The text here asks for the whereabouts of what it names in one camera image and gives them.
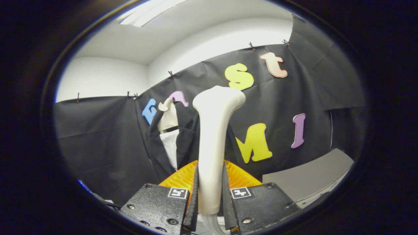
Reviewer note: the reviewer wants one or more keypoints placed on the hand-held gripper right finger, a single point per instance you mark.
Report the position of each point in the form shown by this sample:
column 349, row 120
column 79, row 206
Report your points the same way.
column 261, row 205

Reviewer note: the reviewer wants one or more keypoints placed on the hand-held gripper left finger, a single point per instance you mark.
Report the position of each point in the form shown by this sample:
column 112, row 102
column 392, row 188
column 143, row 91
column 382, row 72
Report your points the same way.
column 156, row 205

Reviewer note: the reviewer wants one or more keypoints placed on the black jacket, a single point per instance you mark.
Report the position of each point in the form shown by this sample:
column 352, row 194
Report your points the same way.
column 187, row 143

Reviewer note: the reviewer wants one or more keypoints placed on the white garment steamer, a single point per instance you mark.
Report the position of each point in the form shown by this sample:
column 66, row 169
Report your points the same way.
column 212, row 147

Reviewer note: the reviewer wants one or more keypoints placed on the grey cabinet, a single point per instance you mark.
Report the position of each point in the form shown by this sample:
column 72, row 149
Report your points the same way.
column 310, row 176

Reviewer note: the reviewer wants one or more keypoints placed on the black backdrop cloth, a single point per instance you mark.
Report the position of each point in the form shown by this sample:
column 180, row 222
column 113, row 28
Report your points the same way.
column 104, row 140

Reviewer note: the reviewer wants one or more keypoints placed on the white mannequin torso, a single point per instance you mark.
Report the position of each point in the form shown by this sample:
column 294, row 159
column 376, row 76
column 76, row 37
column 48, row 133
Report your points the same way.
column 168, row 120

